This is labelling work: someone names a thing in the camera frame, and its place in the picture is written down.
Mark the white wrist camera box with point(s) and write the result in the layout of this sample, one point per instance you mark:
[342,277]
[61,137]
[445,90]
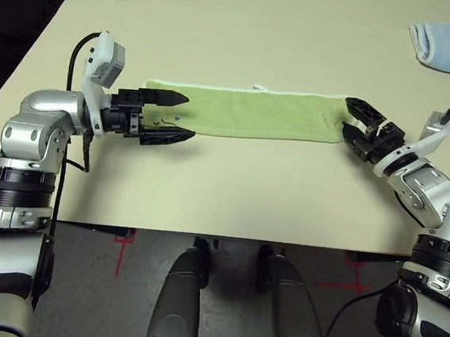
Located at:
[435,135]
[114,58]

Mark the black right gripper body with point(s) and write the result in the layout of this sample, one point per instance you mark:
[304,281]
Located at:
[383,142]

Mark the green towel white trim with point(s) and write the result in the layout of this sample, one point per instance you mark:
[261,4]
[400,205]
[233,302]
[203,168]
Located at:
[254,113]

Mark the grey robot left leg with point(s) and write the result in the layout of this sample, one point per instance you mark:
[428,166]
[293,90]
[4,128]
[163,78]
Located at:
[178,303]

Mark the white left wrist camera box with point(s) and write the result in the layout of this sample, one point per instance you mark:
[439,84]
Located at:
[114,58]

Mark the black table foot bar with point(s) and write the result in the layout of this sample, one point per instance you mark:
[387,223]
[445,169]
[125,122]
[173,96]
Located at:
[380,258]
[95,229]

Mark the grey robot leg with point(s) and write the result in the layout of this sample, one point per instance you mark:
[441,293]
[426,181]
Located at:
[295,310]
[178,303]

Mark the grey robot right leg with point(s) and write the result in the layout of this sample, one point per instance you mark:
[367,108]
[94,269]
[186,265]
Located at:
[295,310]

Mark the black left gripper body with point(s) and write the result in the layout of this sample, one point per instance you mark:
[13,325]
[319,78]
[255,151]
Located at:
[122,115]

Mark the black foam floor mat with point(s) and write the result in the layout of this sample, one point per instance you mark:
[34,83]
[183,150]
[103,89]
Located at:
[15,29]

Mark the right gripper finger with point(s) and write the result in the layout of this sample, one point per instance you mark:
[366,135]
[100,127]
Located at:
[353,137]
[365,114]

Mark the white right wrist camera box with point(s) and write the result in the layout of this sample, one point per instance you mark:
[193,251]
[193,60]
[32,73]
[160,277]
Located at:
[435,135]

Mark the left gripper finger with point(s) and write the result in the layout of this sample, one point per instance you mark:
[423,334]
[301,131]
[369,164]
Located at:
[164,97]
[166,135]

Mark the folded light blue towel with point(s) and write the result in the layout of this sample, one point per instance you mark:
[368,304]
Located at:
[448,46]

